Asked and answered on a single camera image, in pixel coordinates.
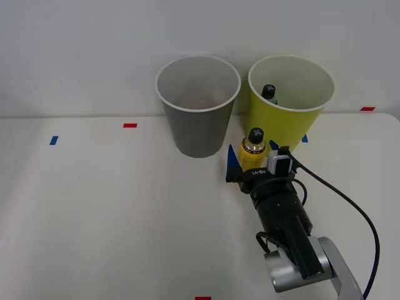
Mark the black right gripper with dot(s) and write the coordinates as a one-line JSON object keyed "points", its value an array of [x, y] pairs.
{"points": [[256, 179]]}

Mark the yellow bottle with black cap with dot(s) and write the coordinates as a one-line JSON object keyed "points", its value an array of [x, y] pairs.
{"points": [[250, 153]]}

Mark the silver and black right arm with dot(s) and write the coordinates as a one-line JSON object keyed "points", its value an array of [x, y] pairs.
{"points": [[281, 209]]}

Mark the yellow-green plastic waste bin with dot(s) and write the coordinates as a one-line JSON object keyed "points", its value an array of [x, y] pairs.
{"points": [[282, 123]]}

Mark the grey plastic waste bin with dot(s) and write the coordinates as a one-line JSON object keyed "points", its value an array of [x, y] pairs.
{"points": [[197, 131]]}

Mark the small black-capped bottle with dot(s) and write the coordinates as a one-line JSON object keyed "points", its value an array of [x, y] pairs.
{"points": [[268, 91]]}

